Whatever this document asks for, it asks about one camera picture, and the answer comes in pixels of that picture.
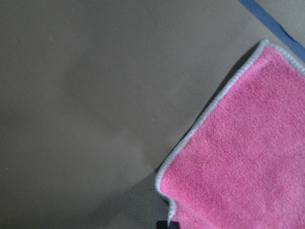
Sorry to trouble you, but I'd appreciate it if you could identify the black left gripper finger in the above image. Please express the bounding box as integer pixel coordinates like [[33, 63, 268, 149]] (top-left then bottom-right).
[[156, 221, 179, 229]]

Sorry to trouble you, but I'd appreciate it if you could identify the crossing blue tape strip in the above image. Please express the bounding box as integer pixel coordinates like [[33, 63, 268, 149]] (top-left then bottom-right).
[[239, 0, 305, 62]]

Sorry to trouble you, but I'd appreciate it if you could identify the pink grey-backed towel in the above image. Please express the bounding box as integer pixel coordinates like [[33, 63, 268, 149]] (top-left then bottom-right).
[[155, 40, 305, 229]]

